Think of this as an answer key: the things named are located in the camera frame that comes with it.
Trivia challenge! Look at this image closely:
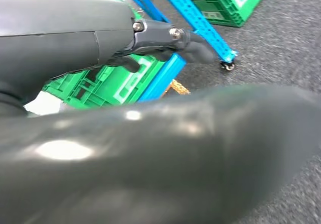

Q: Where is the blue metal shelf rack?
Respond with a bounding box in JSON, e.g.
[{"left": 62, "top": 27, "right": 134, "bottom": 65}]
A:
[{"left": 108, "top": 0, "right": 239, "bottom": 102}]

